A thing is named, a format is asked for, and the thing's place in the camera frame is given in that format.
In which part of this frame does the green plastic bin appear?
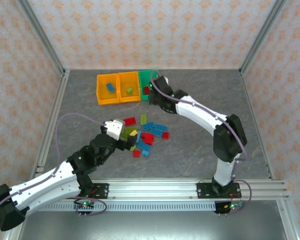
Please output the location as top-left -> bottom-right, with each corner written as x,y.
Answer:
138,69 -> 161,102

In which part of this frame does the yellow plastic bin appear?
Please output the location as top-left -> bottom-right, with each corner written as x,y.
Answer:
96,72 -> 121,106
116,71 -> 142,104

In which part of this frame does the small circuit board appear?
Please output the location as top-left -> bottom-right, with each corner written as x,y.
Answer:
223,201 -> 244,210
73,198 -> 95,210

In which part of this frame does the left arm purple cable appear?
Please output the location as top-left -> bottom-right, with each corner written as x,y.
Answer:
0,112 -> 108,226

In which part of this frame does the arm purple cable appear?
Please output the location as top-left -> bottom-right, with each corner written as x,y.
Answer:
0,112 -> 108,226
149,70 -> 253,216

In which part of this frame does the wide aluminium base rail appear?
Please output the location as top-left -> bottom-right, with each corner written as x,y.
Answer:
59,178 -> 291,201

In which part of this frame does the aluminium frame rail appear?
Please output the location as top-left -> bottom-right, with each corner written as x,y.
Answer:
239,69 -> 276,181
29,69 -> 71,179
7,228 -> 26,240
276,199 -> 300,240

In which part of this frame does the slotted grey cable duct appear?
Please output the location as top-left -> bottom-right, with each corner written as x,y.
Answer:
37,201 -> 217,212

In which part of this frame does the aluminium frame post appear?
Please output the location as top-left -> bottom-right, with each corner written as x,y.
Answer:
16,0 -> 66,76
239,0 -> 289,75

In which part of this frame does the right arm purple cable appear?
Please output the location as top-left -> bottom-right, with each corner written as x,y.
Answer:
149,70 -> 253,216

